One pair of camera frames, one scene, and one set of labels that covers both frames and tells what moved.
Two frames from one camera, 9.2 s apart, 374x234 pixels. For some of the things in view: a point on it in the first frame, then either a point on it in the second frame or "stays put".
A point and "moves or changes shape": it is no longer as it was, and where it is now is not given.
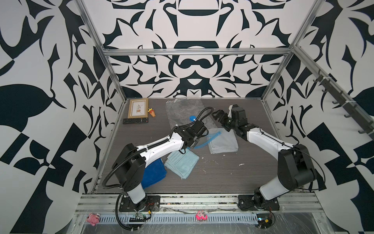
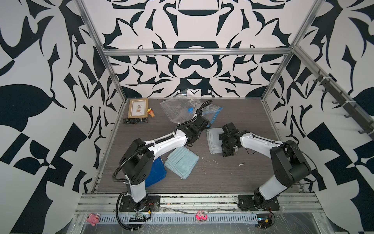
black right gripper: x=221 y=120 -> x=226 y=151
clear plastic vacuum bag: x=184 y=112 moves or changes shape
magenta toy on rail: x=200 y=216 stays put
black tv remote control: x=135 y=120 stays put
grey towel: x=221 y=140 stays put
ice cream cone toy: x=152 y=112 stays put
